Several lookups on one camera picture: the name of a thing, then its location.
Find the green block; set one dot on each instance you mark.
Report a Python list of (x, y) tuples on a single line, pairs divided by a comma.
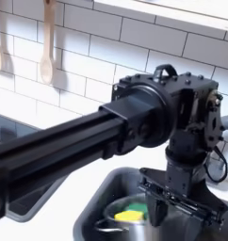
[(138, 207)]

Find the yellow block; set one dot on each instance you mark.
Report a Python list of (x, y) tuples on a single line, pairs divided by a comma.
[(129, 216)]

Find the steel pot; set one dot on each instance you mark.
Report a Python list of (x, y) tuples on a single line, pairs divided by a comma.
[(136, 230)]

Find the dark grey sink basin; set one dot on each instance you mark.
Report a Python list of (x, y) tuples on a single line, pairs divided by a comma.
[(97, 204)]

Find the black stove top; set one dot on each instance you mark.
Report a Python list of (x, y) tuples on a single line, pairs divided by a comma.
[(12, 131)]

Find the light wooden shelf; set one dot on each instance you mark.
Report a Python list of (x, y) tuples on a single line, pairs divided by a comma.
[(169, 9)]

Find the wooden spoon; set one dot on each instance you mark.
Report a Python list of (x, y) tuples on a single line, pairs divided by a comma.
[(47, 67)]

